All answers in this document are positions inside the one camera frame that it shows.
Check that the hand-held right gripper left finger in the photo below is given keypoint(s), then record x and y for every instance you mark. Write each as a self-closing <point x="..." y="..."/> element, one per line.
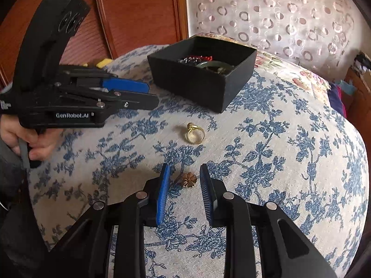
<point x="162" y="194"/>

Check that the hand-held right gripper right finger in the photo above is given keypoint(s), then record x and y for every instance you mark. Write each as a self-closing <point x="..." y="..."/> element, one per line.
<point x="205" y="197"/>

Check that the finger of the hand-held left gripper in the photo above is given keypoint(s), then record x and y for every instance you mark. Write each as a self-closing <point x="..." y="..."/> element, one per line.
<point x="136" y="102"/>
<point x="124" y="84"/>

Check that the brown flower brooch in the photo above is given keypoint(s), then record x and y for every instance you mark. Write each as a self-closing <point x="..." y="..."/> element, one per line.
<point x="188" y="179"/>

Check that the black cardboard box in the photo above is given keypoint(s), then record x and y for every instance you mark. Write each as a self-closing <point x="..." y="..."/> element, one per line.
<point x="197" y="89"/>

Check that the green jade bangle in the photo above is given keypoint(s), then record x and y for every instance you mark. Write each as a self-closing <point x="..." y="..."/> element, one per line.
<point x="214" y="67"/>

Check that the person's left hand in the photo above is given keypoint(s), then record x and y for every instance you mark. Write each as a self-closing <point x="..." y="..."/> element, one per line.
<point x="13" y="134"/>

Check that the yellow plush toy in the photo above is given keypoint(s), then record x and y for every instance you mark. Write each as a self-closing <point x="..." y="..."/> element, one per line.
<point x="101" y="62"/>

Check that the wooden headboard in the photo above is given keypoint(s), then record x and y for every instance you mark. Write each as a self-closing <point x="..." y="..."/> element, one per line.
<point x="130" y="11"/>

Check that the blue floral blanket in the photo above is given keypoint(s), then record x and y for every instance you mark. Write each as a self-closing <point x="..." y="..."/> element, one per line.
<point x="275" y="150"/>

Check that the person's dark clothing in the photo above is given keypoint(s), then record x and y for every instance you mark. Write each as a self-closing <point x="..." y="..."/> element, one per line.
<point x="17" y="223"/>

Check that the circle patterned sheer cloth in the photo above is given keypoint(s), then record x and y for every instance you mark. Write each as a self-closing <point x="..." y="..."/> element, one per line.
<point x="275" y="20"/>

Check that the blue plastic bag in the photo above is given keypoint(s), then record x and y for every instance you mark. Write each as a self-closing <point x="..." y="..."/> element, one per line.
<point x="346" y="87"/>

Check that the wooden side cabinet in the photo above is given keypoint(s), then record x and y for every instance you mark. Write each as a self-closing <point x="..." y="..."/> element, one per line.
<point x="361" y="98"/>

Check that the pile of dark bags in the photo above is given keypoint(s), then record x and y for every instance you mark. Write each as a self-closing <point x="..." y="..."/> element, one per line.
<point x="362" y="60"/>

